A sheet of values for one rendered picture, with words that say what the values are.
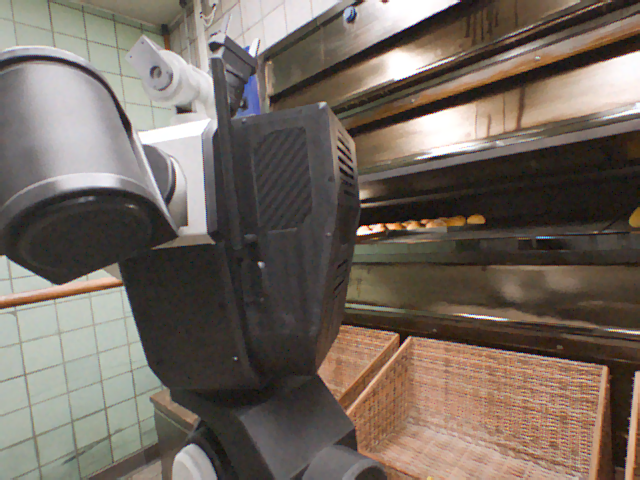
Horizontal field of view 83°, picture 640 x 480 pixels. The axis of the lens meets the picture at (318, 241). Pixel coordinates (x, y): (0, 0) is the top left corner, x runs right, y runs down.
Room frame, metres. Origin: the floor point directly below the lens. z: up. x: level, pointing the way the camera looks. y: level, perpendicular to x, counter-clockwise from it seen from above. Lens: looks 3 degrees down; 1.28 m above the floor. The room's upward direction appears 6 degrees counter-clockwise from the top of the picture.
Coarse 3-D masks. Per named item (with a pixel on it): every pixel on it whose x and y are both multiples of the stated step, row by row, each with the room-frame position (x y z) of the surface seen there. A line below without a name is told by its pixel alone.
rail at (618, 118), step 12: (600, 120) 0.78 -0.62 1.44; (612, 120) 0.76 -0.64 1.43; (624, 120) 0.75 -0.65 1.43; (540, 132) 0.85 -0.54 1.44; (552, 132) 0.84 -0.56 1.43; (564, 132) 0.82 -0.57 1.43; (480, 144) 0.95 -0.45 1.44; (492, 144) 0.93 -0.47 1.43; (504, 144) 0.91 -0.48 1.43; (432, 156) 1.04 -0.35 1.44; (444, 156) 1.01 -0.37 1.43; (372, 168) 1.18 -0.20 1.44; (384, 168) 1.15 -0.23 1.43; (396, 168) 1.12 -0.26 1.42
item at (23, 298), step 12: (360, 240) 1.59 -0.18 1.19; (48, 288) 0.81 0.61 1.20; (60, 288) 0.82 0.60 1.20; (72, 288) 0.83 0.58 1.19; (84, 288) 0.85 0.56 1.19; (96, 288) 0.87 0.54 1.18; (108, 288) 0.89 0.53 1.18; (0, 300) 0.74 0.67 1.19; (12, 300) 0.76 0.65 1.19; (24, 300) 0.77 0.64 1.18; (36, 300) 0.79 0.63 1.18; (48, 300) 0.81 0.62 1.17
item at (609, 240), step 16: (432, 240) 1.26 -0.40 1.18; (448, 240) 1.19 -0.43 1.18; (464, 240) 1.13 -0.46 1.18; (480, 240) 1.10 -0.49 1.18; (496, 240) 1.07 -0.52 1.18; (512, 240) 1.04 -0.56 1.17; (528, 240) 1.01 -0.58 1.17; (544, 240) 0.98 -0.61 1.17; (560, 240) 0.95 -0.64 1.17; (576, 240) 0.93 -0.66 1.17; (592, 240) 0.91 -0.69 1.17; (608, 240) 0.89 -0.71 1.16; (624, 240) 0.87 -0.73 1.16
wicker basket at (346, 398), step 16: (368, 336) 1.37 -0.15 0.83; (384, 336) 1.32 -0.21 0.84; (336, 352) 1.46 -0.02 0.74; (352, 352) 1.41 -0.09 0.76; (368, 352) 1.35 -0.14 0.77; (384, 352) 1.22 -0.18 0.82; (320, 368) 1.50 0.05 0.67; (336, 368) 1.44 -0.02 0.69; (352, 368) 1.39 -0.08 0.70; (368, 368) 1.14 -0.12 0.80; (336, 384) 1.43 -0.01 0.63; (352, 384) 1.08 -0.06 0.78; (368, 384) 1.14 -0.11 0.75; (352, 400) 1.08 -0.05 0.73
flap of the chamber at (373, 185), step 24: (528, 144) 0.87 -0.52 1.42; (552, 144) 0.83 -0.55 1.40; (576, 144) 0.81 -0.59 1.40; (600, 144) 0.81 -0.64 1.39; (624, 144) 0.80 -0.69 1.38; (408, 168) 1.09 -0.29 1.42; (432, 168) 1.03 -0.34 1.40; (456, 168) 1.01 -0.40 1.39; (480, 168) 1.01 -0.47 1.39; (504, 168) 1.00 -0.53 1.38; (528, 168) 0.99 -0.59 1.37; (552, 168) 0.98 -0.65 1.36; (360, 192) 1.34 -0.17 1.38; (384, 192) 1.32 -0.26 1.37
